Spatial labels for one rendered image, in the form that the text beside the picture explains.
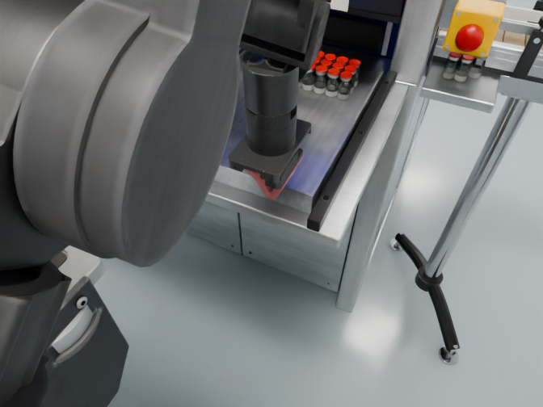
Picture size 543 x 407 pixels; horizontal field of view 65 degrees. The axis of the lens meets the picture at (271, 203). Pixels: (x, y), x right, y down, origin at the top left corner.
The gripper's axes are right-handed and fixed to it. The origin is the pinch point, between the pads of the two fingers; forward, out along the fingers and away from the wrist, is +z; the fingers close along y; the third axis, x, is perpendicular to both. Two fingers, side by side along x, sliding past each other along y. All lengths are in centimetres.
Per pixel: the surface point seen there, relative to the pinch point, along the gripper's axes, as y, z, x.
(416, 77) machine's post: 38.1, 1.1, -11.1
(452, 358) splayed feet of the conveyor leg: 35, 90, -45
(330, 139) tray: 16.5, 2.4, -2.5
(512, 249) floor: 89, 92, -59
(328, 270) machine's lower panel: 37, 71, -2
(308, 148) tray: 12.8, 2.4, -0.2
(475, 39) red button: 34.8, -9.3, -18.3
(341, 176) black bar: 7.4, 0.5, -7.3
